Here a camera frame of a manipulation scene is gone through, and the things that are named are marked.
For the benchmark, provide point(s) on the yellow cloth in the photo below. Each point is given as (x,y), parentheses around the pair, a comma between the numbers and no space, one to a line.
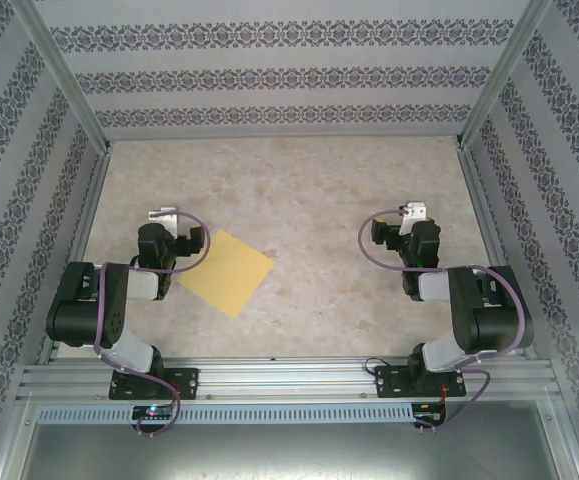
(229,275)

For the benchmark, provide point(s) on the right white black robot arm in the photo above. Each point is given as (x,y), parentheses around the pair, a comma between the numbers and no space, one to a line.
(494,310)

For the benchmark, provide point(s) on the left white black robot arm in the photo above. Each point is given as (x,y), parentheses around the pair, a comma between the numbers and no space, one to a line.
(79,305)

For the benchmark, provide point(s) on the grey metal panel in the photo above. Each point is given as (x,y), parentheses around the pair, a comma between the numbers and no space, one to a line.
(289,455)

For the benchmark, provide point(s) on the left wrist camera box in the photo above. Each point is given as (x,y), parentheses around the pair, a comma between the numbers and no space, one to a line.
(165,216)

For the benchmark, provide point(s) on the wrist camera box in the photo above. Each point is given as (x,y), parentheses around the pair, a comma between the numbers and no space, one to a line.
(165,216)
(415,210)

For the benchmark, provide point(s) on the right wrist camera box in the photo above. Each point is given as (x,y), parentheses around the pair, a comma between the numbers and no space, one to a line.
(415,210)

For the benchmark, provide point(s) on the aluminium side rail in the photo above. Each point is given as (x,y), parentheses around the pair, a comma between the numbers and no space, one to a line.
(486,225)
(85,225)

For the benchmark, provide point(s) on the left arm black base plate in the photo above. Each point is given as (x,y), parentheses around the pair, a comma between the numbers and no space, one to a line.
(189,382)

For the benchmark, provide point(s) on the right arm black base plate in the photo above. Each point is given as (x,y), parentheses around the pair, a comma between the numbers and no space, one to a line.
(383,387)

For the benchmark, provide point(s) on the long aluminium mounting rail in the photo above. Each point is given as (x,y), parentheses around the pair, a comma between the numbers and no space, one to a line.
(294,375)

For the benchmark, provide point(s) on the aluminium frame post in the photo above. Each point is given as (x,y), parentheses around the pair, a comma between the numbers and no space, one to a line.
(71,85)
(497,75)

